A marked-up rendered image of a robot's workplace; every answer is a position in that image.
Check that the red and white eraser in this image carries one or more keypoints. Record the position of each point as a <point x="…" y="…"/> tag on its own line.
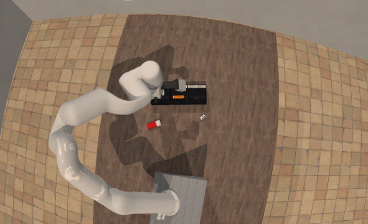
<point x="153" y="124"/>

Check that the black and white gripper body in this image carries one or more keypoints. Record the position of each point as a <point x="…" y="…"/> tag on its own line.
<point x="156" y="93"/>

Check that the black rack of bins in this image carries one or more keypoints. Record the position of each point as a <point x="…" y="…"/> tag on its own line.
<point x="189" y="99"/>

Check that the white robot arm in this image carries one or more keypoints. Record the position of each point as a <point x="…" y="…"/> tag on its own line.
<point x="137" y="84"/>

